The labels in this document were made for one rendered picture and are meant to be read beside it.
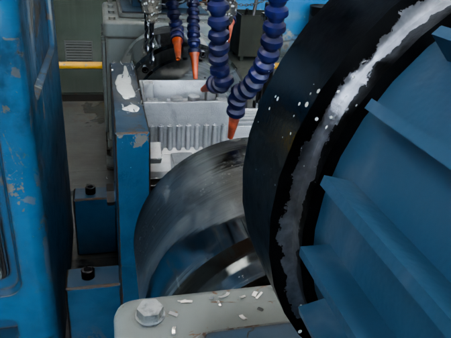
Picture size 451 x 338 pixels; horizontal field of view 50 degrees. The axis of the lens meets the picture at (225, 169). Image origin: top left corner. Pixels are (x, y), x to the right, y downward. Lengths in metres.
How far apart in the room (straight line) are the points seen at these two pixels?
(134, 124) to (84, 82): 3.40
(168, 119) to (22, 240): 0.24
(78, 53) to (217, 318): 3.67
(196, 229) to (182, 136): 0.29
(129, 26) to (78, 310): 0.64
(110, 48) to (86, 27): 2.75
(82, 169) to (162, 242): 0.82
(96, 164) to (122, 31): 0.35
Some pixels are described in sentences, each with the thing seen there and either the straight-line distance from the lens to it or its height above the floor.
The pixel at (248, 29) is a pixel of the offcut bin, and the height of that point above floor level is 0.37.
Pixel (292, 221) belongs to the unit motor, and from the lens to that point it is 0.16.
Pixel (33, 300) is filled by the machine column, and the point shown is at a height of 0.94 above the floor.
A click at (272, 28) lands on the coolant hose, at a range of 0.47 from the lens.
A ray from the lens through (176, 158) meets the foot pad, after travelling 0.65.
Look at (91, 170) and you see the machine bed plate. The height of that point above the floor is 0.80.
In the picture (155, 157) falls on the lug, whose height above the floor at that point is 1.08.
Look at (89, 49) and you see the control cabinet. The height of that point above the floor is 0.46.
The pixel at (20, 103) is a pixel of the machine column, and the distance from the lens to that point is 0.51.
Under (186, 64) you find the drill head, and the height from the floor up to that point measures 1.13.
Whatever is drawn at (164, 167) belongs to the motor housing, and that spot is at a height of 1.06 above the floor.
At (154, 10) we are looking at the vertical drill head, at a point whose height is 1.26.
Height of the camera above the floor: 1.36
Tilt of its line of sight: 27 degrees down
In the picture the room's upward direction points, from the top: 4 degrees clockwise
